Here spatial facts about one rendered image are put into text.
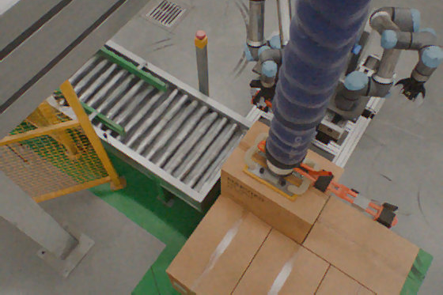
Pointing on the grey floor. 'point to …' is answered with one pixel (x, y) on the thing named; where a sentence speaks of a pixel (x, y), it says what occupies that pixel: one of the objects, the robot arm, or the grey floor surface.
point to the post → (202, 65)
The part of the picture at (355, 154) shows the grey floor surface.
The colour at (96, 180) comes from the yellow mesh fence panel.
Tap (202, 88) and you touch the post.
